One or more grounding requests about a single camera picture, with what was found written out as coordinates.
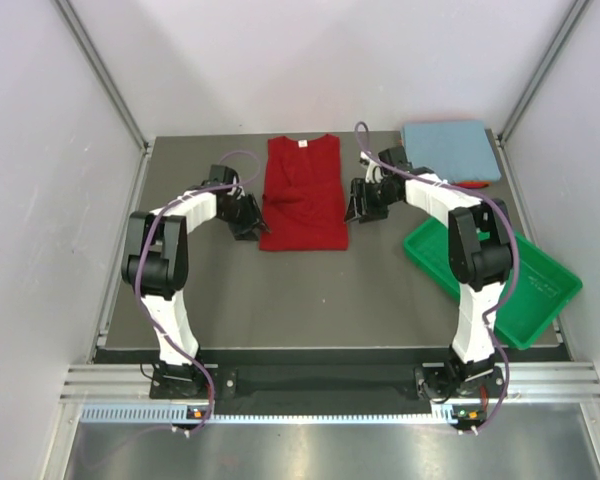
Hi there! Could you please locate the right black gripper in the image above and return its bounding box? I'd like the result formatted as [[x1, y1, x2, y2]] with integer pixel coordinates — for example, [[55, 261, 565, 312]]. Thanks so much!
[[343, 178, 398, 225]]

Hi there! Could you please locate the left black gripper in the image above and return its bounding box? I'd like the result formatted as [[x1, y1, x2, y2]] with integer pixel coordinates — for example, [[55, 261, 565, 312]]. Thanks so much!
[[218, 192, 270, 241]]

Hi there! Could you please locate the red t shirt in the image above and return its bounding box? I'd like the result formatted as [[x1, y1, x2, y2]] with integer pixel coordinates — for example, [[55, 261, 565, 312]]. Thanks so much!
[[454, 180, 491, 190], [259, 134, 349, 252]]

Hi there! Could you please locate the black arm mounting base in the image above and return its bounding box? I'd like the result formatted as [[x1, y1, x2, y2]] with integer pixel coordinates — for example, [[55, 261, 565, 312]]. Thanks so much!
[[149, 348, 504, 415]]

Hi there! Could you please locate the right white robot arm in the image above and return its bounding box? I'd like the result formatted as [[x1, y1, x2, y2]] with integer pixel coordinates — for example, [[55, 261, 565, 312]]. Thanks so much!
[[344, 147, 517, 396]]

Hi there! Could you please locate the folded blue t shirt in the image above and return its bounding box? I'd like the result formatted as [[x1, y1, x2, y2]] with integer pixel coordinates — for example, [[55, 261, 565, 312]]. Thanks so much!
[[401, 120, 501, 183]]

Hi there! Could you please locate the folded red t shirt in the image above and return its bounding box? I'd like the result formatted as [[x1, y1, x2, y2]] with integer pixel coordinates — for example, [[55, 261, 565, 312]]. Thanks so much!
[[454, 180, 491, 190]]

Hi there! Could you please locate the green plastic tray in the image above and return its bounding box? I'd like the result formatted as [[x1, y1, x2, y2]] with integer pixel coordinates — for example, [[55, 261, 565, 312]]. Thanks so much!
[[403, 218, 583, 350]]

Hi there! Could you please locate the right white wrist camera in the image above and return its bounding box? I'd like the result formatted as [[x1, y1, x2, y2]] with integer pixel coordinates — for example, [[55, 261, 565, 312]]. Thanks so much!
[[359, 151, 383, 184]]

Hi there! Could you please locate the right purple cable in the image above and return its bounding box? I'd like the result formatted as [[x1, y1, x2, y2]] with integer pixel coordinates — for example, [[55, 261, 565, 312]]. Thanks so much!
[[354, 121, 519, 435]]

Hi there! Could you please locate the purple cable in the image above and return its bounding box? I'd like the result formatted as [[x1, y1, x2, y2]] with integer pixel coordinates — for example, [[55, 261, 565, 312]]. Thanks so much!
[[133, 149, 264, 435], [354, 121, 519, 435]]

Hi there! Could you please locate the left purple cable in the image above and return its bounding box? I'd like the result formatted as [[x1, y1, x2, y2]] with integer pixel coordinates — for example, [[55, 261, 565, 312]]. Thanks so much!
[[133, 149, 264, 435]]

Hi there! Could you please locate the slotted grey cable duct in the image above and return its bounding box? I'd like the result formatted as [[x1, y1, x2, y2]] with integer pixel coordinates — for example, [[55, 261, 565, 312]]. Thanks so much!
[[79, 398, 486, 427]]

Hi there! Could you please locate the aluminium frame rail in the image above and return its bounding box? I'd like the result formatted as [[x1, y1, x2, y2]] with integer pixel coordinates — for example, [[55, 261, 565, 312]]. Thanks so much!
[[60, 362, 600, 403]]

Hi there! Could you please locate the left aluminium frame post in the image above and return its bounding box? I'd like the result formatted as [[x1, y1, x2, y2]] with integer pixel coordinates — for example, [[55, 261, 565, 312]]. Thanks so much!
[[51, 0, 150, 153]]

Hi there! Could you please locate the aluminium frame post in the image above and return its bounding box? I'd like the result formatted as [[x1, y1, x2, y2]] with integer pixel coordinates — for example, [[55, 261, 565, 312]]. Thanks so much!
[[497, 0, 592, 147], [51, 0, 150, 153]]

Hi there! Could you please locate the right aluminium frame post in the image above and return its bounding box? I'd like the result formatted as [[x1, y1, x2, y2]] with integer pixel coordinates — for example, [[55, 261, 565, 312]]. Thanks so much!
[[497, 0, 592, 147]]

